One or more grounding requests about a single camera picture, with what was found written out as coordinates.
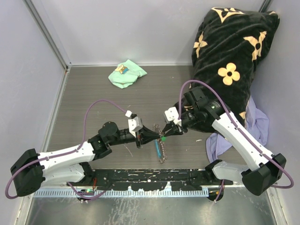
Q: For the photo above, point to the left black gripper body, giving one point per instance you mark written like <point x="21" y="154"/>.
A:
<point x="138" y="137"/>

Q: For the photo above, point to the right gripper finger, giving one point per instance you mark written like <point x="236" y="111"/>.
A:
<point x="168" y="127"/>
<point x="172" y="132"/>

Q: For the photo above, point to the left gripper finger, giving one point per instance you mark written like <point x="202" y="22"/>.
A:
<point x="148" y="132"/>
<point x="149" y="138"/>

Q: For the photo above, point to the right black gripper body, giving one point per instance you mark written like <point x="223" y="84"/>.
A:
<point x="184" y="124"/>

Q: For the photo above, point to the blue handled key ring organizer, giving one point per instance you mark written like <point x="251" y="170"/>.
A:
<point x="160" y="145"/>

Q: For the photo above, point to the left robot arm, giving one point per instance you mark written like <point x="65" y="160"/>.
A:
<point x="33" y="170"/>

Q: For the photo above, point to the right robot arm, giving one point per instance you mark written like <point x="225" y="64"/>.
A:
<point x="262" y="168"/>

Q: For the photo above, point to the mint green cloth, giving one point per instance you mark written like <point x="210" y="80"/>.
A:
<point x="126" y="74"/>

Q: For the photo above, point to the lavender cloth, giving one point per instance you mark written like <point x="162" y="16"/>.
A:
<point x="256" y="123"/>

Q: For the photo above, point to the black floral blanket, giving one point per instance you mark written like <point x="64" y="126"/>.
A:
<point x="229" y="45"/>

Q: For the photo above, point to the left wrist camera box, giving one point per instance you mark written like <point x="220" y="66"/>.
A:
<point x="134" y="125"/>

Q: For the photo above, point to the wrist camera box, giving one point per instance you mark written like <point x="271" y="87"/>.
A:
<point x="172" y="115"/>
<point x="134" y="125"/>

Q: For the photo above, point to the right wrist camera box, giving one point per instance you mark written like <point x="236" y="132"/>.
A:
<point x="172" y="115"/>

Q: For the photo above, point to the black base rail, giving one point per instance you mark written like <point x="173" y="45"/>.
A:
<point x="148" y="179"/>

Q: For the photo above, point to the aluminium corner post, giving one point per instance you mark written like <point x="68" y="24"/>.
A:
<point x="39" y="14"/>

